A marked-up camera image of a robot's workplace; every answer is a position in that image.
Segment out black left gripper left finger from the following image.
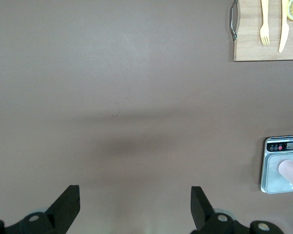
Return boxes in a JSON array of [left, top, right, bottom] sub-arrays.
[[0, 184, 81, 234]]

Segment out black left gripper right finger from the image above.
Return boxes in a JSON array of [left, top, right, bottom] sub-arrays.
[[190, 186, 284, 234]]

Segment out pink plastic cup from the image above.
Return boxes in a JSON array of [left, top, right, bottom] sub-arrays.
[[277, 159, 293, 192]]

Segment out silver digital kitchen scale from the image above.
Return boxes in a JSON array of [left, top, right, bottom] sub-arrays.
[[260, 135, 293, 194]]

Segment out brown table cover sheet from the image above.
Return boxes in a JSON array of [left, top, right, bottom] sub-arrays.
[[0, 0, 293, 234]]

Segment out wooden cutting board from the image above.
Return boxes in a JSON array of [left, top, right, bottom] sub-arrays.
[[233, 0, 293, 62]]

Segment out yellow plastic fork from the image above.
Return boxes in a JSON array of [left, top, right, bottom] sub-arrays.
[[259, 0, 271, 46]]

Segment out yellow plastic knife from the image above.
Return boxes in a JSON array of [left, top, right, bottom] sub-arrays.
[[278, 0, 290, 54]]

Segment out metal cutting board handle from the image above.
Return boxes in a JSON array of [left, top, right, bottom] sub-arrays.
[[229, 0, 239, 41]]

